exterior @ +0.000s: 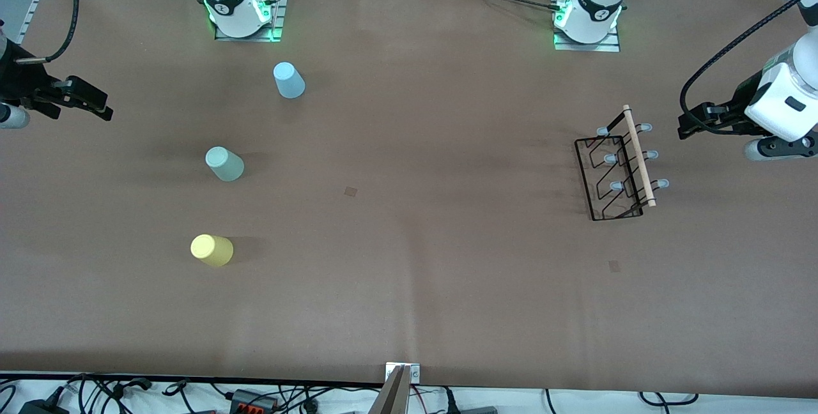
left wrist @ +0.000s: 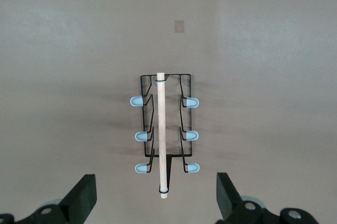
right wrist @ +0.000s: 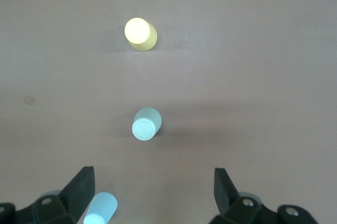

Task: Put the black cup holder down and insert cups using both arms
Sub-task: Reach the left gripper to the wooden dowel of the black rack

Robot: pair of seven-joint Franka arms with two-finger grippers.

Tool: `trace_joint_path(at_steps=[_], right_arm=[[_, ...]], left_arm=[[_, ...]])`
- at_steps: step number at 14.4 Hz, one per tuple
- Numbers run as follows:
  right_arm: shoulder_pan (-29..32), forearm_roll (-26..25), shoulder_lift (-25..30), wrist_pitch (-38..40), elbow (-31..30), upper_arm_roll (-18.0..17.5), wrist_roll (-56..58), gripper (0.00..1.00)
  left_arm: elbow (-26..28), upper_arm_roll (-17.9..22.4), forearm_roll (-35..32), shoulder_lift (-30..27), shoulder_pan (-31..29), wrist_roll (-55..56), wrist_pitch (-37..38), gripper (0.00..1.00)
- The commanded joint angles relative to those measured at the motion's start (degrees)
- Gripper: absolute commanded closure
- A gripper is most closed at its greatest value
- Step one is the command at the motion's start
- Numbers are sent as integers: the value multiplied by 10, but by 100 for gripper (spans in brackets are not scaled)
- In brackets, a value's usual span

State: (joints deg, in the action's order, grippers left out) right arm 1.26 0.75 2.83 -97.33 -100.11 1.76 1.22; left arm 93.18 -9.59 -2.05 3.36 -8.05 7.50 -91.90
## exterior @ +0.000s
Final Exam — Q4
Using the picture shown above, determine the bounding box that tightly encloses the black wire cup holder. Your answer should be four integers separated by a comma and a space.
575, 105, 670, 222

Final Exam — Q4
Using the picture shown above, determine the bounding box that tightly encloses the pale green plastic cup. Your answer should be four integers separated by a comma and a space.
204, 146, 245, 182

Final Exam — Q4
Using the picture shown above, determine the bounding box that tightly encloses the light blue plastic cup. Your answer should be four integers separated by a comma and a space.
273, 62, 306, 100

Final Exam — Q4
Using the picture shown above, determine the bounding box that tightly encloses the yellow plastic cup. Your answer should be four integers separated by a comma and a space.
190, 234, 235, 268

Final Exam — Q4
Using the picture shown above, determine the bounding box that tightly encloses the black power adapter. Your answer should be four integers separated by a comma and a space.
18, 398, 71, 414

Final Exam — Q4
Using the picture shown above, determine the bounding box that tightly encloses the brown table cover sheet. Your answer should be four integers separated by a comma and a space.
0, 0, 818, 399

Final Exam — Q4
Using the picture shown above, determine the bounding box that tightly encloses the black orange connector box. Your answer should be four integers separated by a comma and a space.
229, 389, 279, 412

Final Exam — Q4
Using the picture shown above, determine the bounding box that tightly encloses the aluminium table edge rail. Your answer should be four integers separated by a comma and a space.
16, 0, 68, 44

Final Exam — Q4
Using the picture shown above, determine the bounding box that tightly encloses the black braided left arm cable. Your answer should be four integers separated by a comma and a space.
679, 0, 818, 137

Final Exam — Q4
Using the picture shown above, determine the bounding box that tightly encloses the small metal bracket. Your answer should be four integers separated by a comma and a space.
385, 363, 421, 384

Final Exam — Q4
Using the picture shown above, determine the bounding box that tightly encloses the aluminium camera post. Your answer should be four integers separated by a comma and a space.
368, 365, 413, 414

